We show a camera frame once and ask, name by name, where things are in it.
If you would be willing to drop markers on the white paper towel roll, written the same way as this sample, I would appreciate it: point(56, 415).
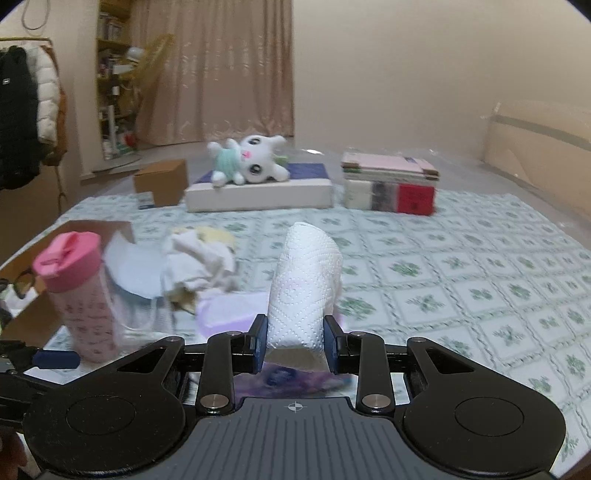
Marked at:
point(300, 286)

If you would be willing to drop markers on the white spine book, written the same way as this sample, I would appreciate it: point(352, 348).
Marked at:
point(358, 194)

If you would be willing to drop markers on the small closed cardboard box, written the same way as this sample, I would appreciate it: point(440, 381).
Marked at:
point(159, 182)

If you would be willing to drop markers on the floral printed bed sheet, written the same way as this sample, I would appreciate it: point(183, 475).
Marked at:
point(461, 277)

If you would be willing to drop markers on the beige curtain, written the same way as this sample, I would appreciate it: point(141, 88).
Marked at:
point(217, 69)

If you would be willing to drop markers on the white curved paper sheet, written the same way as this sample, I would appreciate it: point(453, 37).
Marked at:
point(131, 272)

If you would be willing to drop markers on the grey spine book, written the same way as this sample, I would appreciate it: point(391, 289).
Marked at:
point(384, 194)

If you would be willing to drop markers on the pink lidded bottle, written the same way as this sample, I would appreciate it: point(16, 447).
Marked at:
point(78, 295)

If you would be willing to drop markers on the white bunny plush toy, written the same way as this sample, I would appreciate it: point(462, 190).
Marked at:
point(251, 161)

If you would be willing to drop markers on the black jacket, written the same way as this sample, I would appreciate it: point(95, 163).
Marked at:
point(16, 115)

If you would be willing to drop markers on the black eyeglasses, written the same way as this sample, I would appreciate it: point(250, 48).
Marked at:
point(23, 282)

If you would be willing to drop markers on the pale yellow towel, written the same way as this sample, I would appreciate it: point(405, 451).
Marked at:
point(217, 236)

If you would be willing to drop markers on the open cardboard box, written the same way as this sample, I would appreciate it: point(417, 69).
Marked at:
point(32, 318)

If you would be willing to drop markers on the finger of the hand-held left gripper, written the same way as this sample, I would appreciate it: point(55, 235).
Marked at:
point(57, 359)

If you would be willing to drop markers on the purple tissue box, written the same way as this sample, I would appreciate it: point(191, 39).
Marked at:
point(226, 314)

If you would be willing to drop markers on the crumpled white cloth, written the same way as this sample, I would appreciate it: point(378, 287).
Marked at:
point(198, 263)

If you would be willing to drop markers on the white puffer jacket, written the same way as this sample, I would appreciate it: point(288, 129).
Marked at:
point(46, 97)

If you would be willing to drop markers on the brown coat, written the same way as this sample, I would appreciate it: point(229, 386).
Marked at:
point(61, 120)

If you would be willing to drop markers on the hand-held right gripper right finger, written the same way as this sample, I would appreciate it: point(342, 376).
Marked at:
point(330, 344)

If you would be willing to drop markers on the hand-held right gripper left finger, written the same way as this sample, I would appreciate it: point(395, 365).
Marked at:
point(260, 344)

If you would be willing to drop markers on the wooden bookshelf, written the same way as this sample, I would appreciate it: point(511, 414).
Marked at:
point(111, 60)

